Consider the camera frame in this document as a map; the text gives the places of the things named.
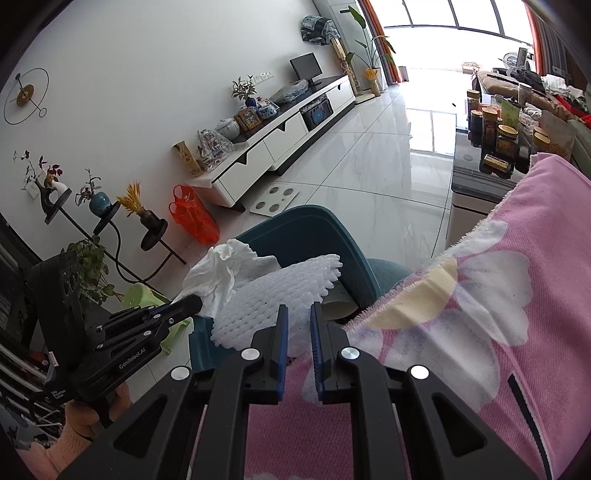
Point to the white foam net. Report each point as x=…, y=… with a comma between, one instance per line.
x=268, y=300

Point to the glass coffee table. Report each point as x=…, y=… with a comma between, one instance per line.
x=480, y=184

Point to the tall leafy plant yellow pot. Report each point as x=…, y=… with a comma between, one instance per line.
x=371, y=50

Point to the black metal rack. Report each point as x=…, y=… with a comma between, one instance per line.
x=18, y=350

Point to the white bathroom scale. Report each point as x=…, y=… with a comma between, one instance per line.
x=274, y=199

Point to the blue white porcelain pot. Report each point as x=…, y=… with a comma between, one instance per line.
x=268, y=110

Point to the white ceramic jar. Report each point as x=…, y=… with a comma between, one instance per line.
x=227, y=129

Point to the white standing air conditioner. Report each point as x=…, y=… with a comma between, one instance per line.
x=339, y=27

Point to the red-leaf plant white vase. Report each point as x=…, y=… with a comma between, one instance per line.
x=51, y=180

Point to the orange grey curtain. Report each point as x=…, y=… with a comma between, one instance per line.
x=549, y=41
x=381, y=37

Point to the wooden picture frame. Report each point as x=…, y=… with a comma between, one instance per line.
x=247, y=120

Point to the green plastic stool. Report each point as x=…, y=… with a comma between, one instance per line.
x=138, y=297

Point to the fan with printed cover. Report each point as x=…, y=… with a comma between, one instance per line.
x=318, y=30

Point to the trailing green plant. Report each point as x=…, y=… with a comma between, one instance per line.
x=92, y=267

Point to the pile of light clothes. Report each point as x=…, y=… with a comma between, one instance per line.
x=561, y=92

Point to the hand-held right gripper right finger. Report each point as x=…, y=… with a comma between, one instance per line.
x=316, y=355

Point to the orange plastic bag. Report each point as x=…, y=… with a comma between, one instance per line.
x=194, y=217

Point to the small grey bin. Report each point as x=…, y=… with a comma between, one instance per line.
x=403, y=74

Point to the black clothes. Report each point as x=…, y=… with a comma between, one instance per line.
x=526, y=78

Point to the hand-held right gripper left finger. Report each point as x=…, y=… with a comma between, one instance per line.
x=281, y=355

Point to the black plant stand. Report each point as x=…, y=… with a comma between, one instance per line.
x=106, y=224

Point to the plant in round blue pot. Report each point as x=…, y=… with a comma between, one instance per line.
x=99, y=203

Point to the black monitor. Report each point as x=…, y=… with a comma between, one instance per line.
x=305, y=67

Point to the plant in blue vase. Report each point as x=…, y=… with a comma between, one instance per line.
x=244, y=92

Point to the cluster of jars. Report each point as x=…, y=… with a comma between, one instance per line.
x=494, y=138

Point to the red cloth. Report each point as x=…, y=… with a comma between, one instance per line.
x=585, y=121

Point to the clear plastic bag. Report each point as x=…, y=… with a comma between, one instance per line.
x=288, y=92

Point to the large window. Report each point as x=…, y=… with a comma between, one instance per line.
x=461, y=32

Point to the yellow wheat in dark vase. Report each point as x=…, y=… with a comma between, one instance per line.
x=138, y=207

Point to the person's left forearm pink sleeve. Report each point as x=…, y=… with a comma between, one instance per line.
x=51, y=457

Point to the brown paper bag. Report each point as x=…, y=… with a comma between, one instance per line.
x=558, y=136

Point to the white tissue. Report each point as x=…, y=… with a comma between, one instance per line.
x=217, y=277

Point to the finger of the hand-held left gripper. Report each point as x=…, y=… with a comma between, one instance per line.
x=157, y=314
x=143, y=336

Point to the green box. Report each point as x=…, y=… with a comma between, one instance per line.
x=510, y=113

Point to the person's left hand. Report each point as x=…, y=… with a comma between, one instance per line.
x=83, y=420

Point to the white wall socket panel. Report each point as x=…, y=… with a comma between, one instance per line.
x=262, y=76

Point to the white black tv cabinet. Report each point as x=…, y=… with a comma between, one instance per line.
x=286, y=134

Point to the glass sailboat ornament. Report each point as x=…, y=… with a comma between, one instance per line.
x=213, y=145

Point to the pink floral blanket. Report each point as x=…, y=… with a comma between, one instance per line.
x=545, y=258

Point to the grey office chair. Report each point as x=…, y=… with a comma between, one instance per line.
x=517, y=57

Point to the teal trash bin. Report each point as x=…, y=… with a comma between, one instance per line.
x=304, y=230

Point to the tall tan gift box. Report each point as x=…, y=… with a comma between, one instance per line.
x=187, y=159

